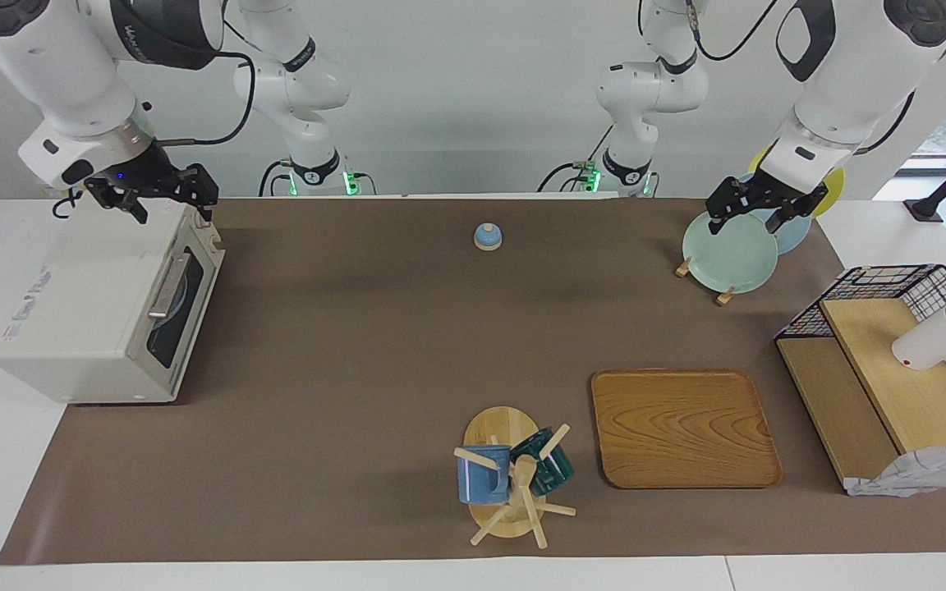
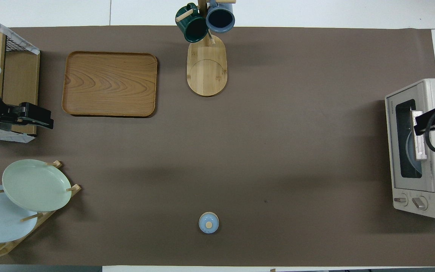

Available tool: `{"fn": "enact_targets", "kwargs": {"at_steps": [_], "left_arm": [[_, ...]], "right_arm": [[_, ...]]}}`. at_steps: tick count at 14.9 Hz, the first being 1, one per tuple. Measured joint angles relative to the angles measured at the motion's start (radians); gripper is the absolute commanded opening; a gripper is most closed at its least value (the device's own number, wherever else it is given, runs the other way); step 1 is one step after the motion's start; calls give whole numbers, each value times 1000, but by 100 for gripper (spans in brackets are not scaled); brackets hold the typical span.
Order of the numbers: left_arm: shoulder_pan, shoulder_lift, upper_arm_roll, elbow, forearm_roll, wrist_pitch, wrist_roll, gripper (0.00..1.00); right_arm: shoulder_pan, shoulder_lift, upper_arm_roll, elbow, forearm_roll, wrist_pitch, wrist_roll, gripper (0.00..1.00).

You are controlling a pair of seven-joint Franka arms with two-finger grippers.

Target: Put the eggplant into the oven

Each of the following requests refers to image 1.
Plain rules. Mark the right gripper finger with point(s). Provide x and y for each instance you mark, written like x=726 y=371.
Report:
x=207 y=212
x=140 y=212

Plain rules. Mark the wooden serving tray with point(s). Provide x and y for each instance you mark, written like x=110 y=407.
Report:
x=678 y=427

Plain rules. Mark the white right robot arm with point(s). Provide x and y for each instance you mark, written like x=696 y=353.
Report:
x=54 y=66

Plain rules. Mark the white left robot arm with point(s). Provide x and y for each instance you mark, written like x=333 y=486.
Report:
x=851 y=74

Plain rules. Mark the light blue racked plate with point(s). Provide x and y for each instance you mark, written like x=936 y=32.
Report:
x=795 y=236

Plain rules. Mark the wooden step shelf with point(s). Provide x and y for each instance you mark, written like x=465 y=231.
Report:
x=908 y=394

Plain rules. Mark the dark green ceramic mug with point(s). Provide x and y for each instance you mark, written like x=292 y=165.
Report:
x=555 y=472

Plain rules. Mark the glass oven door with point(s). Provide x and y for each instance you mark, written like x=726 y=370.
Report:
x=194 y=328

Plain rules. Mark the brown table mat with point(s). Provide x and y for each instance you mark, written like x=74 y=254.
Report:
x=342 y=369

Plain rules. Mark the wooden plate rack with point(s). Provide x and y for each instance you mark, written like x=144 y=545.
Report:
x=725 y=297

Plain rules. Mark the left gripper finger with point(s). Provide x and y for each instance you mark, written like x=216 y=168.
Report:
x=717 y=223
x=776 y=222

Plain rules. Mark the white cup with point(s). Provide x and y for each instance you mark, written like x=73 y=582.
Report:
x=929 y=345

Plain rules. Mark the small blue bell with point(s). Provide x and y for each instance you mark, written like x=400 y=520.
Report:
x=488 y=238

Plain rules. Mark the cream toaster oven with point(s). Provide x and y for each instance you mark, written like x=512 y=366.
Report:
x=87 y=312

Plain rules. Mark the blue ceramic mug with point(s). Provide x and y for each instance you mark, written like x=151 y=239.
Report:
x=481 y=480

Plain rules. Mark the white patterned cloth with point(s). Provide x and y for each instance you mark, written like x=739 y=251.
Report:
x=916 y=472

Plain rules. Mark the pale green plate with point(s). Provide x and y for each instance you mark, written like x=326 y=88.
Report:
x=727 y=258

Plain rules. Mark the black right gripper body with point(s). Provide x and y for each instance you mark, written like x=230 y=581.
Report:
x=149 y=176

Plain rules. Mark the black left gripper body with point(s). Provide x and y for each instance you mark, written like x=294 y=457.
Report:
x=769 y=195

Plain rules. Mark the yellow plate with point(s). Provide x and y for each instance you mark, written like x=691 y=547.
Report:
x=833 y=185

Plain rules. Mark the wooden mug tree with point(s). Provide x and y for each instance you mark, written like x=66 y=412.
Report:
x=502 y=427

